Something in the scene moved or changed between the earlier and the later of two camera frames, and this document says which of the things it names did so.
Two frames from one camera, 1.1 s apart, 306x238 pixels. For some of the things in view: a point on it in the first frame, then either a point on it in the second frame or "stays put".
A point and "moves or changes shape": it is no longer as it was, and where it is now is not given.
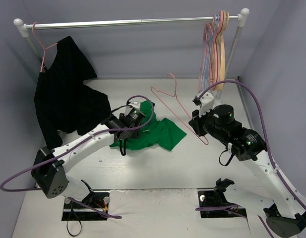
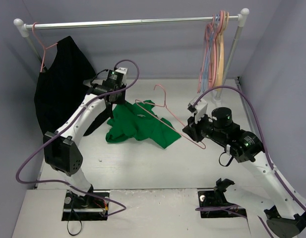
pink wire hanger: [40, 43] stays put
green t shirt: [161, 134] moves or changes shape
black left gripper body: [128, 134] -> [115, 98]
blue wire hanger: [210, 41] stays put
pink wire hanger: [175, 95] -> [181, 122]
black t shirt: [64, 102] stays put
